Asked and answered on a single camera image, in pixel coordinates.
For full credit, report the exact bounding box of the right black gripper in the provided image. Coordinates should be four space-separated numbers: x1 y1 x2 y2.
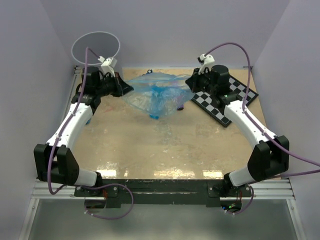
185 67 216 96

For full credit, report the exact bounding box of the blue plastic trash bag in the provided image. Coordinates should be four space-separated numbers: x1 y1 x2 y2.
123 72 195 119

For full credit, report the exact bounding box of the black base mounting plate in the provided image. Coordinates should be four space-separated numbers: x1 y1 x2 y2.
74 179 252 208

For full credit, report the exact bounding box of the purple glitter toy microphone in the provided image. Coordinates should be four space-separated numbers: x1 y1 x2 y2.
177 105 184 111

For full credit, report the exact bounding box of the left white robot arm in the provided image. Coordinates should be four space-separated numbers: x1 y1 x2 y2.
33 66 133 196

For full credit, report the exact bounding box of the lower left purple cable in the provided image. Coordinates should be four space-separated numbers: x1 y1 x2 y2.
84 184 135 221

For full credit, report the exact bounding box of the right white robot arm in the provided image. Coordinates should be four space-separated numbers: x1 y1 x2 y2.
185 65 290 197

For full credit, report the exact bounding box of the left aluminium rail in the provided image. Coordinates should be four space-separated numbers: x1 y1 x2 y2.
53 65 82 146

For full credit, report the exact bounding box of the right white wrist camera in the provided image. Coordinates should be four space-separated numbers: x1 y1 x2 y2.
197 54 215 75

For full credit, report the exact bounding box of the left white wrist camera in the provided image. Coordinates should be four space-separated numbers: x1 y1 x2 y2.
98 56 118 77

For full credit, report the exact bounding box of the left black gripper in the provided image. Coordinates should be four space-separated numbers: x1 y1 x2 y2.
96 72 134 98

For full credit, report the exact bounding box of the grey plastic trash bin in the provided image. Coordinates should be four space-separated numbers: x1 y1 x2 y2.
70 31 121 66

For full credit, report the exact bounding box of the black and silver chessboard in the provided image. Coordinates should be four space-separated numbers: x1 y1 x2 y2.
191 75 247 128

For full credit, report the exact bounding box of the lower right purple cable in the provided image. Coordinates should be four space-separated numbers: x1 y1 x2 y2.
224 186 255 216

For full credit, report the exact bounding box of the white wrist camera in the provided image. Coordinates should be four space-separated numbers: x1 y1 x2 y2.
197 54 215 75
98 56 118 77

